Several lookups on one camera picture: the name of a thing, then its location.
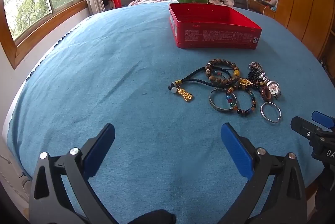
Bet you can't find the wooden desk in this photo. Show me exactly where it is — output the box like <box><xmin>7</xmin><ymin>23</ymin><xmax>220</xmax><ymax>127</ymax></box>
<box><xmin>247</xmin><ymin>0</ymin><xmax>277</xmax><ymax>19</ymax></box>

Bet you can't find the brown wooden bead bracelet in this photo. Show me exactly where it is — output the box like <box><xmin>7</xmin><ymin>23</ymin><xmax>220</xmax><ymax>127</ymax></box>
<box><xmin>205</xmin><ymin>58</ymin><xmax>241</xmax><ymax>88</ymax></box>

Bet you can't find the engraved silver bangle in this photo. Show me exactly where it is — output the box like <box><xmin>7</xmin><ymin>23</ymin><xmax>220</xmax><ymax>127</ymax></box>
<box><xmin>209</xmin><ymin>88</ymin><xmax>237</xmax><ymax>111</ymax></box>

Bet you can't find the silver wristwatch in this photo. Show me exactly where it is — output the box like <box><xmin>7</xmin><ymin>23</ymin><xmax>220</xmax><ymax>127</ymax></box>
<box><xmin>258</xmin><ymin>73</ymin><xmax>283</xmax><ymax>100</ymax></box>

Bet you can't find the brown wooden ring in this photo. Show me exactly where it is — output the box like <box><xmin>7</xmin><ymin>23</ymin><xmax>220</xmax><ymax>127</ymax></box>
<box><xmin>261</xmin><ymin>86</ymin><xmax>273</xmax><ymax>102</ymax></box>

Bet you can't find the silver chain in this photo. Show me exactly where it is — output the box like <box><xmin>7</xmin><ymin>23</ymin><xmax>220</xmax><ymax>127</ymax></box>
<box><xmin>248</xmin><ymin>61</ymin><xmax>264</xmax><ymax>74</ymax></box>

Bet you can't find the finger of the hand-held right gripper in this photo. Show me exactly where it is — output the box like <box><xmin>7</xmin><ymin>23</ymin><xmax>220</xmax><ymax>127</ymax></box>
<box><xmin>311</xmin><ymin>111</ymin><xmax>335</xmax><ymax>133</ymax></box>
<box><xmin>290</xmin><ymin>116</ymin><xmax>328</xmax><ymax>141</ymax></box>

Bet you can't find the red tin box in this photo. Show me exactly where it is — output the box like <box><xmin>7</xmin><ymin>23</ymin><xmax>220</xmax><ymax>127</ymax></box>
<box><xmin>168</xmin><ymin>3</ymin><xmax>263</xmax><ymax>50</ymax></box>

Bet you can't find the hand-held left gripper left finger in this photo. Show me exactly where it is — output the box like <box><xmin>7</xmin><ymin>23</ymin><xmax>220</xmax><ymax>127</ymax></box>
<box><xmin>29</xmin><ymin>123</ymin><xmax>123</xmax><ymax>224</ymax></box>

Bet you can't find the black bead bracelet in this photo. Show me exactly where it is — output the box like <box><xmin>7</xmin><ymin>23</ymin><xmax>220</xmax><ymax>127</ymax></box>
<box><xmin>245</xmin><ymin>69</ymin><xmax>265</xmax><ymax>89</ymax></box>

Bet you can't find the black cord bracelet gold pendant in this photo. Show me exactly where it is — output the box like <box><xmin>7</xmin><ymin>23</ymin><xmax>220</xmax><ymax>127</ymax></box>
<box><xmin>168</xmin><ymin>66</ymin><xmax>234</xmax><ymax>103</ymax></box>

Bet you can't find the gold charm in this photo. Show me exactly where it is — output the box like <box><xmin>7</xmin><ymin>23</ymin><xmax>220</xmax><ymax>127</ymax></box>
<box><xmin>239</xmin><ymin>77</ymin><xmax>253</xmax><ymax>89</ymax></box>

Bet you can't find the thin silver bangle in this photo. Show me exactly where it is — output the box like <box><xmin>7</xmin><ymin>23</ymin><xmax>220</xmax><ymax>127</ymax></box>
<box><xmin>260</xmin><ymin>102</ymin><xmax>283</xmax><ymax>124</ymax></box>

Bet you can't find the multicolour bead bracelet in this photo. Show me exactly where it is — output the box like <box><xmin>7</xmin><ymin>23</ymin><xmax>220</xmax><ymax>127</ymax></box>
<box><xmin>225</xmin><ymin>85</ymin><xmax>258</xmax><ymax>117</ymax></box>

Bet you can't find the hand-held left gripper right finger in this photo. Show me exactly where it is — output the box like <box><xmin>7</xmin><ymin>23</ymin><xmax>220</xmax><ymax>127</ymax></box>
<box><xmin>220</xmin><ymin>123</ymin><xmax>308</xmax><ymax>224</ymax></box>

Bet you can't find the wooden wardrobe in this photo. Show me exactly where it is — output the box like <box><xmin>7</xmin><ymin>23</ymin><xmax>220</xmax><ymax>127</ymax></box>
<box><xmin>273</xmin><ymin>0</ymin><xmax>335</xmax><ymax>60</ymax></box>

